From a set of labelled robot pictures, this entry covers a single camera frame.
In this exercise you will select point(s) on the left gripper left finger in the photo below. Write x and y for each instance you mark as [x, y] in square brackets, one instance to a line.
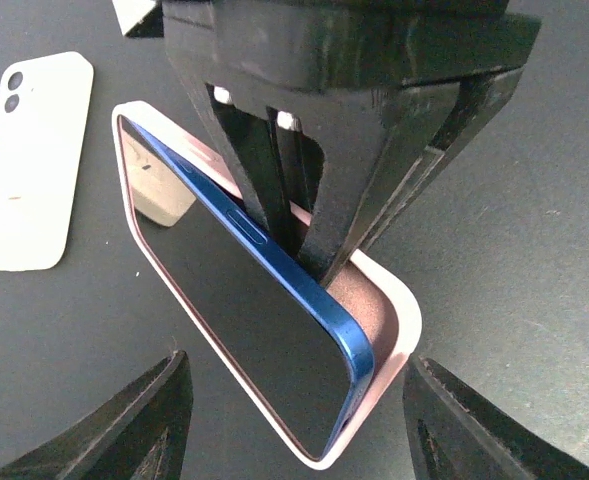
[139, 433]

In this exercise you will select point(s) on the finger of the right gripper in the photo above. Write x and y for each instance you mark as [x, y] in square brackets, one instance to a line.
[236, 122]
[381, 151]

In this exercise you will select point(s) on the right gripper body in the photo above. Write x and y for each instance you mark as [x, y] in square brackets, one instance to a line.
[319, 45]

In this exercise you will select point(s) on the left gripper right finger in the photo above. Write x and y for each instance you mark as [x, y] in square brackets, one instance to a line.
[456, 433]

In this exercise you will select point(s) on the pink phone case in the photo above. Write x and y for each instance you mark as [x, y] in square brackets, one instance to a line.
[381, 303]

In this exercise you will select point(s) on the beige cased phone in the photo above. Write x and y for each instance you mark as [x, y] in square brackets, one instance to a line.
[44, 105]

